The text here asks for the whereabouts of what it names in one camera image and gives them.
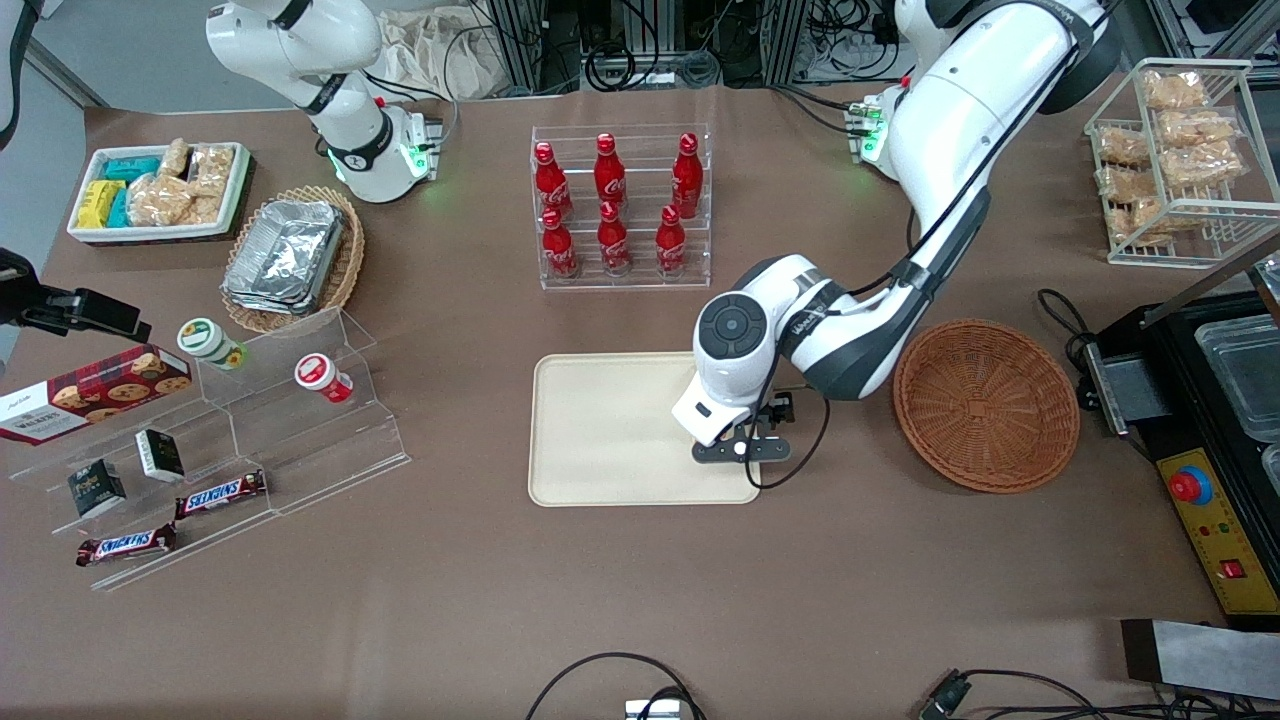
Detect red emergency stop button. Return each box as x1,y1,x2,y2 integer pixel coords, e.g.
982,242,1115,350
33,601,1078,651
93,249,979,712
1170,465,1214,507

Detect round brown wicker basket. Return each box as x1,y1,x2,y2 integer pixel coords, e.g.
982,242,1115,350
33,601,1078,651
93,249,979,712
893,318,1081,494

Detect large clear plastic container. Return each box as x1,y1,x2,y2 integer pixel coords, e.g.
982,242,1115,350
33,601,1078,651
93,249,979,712
1195,313,1280,442

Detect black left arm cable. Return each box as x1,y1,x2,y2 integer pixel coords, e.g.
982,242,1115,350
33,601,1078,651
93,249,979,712
748,0,1113,490

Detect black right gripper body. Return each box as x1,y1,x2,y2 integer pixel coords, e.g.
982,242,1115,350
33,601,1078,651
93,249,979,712
0,248,44,330

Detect clear acrylic step display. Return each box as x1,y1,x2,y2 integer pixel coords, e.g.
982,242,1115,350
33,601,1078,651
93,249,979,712
8,308,412,593

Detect black looped cable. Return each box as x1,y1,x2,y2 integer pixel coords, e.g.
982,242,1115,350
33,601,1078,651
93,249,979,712
525,652,707,720

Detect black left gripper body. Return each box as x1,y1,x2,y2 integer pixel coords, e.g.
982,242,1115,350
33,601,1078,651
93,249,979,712
735,393,798,442

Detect oval light wicker basket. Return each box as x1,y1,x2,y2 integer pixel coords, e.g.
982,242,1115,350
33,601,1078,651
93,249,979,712
221,185,365,336

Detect red lid dessert cup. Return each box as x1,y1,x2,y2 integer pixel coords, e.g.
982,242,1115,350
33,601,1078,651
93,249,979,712
294,353,354,405

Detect yellow snack packet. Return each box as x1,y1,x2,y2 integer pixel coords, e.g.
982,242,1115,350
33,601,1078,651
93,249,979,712
77,180,126,230

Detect white wire rack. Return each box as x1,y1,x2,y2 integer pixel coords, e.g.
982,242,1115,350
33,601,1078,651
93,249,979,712
1085,58,1280,269

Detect grey flat strip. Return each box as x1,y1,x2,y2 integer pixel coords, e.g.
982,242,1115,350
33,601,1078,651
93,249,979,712
1120,618,1280,701

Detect red tartan cookie box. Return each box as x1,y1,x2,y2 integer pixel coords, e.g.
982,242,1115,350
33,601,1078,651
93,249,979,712
0,344,193,447

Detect clear acrylic bottle rack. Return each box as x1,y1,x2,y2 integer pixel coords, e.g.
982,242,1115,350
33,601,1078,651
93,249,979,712
530,123,713,292

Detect brown chocolate bar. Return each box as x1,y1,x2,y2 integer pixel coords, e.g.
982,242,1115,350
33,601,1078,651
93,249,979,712
174,469,268,521
75,522,178,569

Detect black arm base cable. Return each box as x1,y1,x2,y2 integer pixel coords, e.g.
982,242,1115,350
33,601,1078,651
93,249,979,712
772,84,863,137

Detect black sealing machine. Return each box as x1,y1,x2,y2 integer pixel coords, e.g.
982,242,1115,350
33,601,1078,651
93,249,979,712
1075,235,1280,631

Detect aluminium foil tray stack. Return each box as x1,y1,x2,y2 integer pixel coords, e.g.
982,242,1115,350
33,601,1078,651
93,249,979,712
222,200,348,317

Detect aluminium frame with cables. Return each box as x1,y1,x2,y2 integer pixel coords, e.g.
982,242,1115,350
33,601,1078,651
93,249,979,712
480,0,901,97

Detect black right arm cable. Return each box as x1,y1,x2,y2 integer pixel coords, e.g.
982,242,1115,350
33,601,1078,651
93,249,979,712
0,0,46,153

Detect cream plastic tray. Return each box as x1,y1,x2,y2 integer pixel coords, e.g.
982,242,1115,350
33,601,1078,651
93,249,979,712
528,350,762,508

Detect green lid dessert cup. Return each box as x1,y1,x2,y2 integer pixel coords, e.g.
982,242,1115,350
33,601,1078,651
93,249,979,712
177,317,247,372

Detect small black box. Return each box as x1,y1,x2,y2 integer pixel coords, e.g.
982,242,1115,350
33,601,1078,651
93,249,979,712
67,458,128,519
135,428,187,484

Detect bagged bread rolls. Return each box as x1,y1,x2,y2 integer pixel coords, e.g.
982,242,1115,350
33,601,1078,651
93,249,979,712
1105,200,1173,247
1143,70,1208,111
1158,108,1241,151
1095,165,1161,204
1098,127,1151,166
1160,143,1247,191

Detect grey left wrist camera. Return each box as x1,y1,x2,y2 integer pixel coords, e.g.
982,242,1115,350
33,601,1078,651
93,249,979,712
692,436,792,464

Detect white rectangular snack tray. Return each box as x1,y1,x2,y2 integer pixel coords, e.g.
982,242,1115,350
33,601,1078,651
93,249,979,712
66,142,254,246

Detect aluminium corner frame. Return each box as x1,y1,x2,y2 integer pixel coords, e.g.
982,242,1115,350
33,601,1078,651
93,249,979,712
1125,0,1280,73

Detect black cable with connector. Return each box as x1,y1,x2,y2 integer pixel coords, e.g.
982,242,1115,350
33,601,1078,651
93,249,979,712
918,668,1280,720

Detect black machine power cable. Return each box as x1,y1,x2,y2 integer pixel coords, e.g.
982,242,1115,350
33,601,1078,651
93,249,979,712
1037,288,1103,413

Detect red cola bottle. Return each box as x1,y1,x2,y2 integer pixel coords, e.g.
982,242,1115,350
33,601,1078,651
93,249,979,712
594,133,628,209
533,141,574,220
540,207,581,280
671,133,704,219
597,200,632,277
655,205,689,278

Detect beige cloth bag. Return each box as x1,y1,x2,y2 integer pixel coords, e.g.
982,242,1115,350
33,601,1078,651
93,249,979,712
375,10,507,101

